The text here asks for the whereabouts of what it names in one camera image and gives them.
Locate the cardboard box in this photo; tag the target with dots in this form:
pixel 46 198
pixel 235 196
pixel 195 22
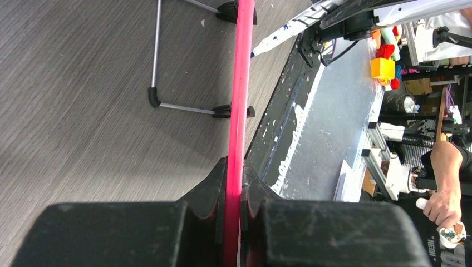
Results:
pixel 419 86

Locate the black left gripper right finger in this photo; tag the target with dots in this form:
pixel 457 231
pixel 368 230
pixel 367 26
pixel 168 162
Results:
pixel 279 232

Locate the operator bare hand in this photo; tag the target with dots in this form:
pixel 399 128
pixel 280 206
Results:
pixel 443 208

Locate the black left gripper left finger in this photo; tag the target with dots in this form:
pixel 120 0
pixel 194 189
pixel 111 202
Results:
pixel 185 232

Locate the operator bare forearm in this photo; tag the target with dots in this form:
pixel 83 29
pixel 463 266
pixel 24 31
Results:
pixel 446 161

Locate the white paper stack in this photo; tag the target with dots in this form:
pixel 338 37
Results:
pixel 349 184

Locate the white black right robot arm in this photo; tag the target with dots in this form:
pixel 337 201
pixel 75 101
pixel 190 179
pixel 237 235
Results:
pixel 355 20

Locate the pink framed whiteboard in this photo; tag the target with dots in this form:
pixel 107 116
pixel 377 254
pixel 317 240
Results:
pixel 236 150

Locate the red toy piece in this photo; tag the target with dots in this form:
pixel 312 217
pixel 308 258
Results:
pixel 386 51

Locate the yellow toy block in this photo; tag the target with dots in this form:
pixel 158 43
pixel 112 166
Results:
pixel 382 69

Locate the black whiteboard foot clip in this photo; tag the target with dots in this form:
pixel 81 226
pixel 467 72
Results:
pixel 228 11

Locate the black mounting base plate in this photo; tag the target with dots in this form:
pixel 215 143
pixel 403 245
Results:
pixel 272 142

